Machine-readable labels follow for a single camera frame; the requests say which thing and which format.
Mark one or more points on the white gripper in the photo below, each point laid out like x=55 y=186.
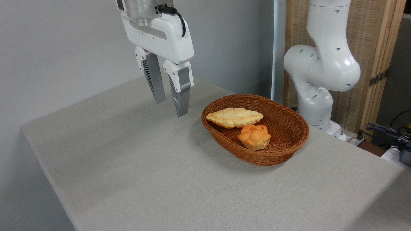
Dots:
x=171 y=41

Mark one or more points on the round orange bread roll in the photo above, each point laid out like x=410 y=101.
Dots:
x=255 y=137

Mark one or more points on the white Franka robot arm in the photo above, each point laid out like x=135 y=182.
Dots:
x=324 y=64

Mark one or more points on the long braided bread loaf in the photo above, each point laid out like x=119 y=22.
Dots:
x=235 y=117

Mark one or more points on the brown oval wicker basket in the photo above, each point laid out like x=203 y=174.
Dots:
x=289 y=141

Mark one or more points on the silver metal wrist flange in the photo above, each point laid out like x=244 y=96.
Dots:
x=141 y=8

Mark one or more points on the white vertical pole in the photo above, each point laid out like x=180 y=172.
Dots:
x=278 y=48

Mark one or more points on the white power strip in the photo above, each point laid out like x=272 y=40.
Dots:
x=353 y=140

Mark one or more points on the dark metal screen hinge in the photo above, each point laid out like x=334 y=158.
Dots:
x=379 y=78

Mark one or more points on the grey and white device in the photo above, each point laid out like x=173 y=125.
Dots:
x=405 y=157

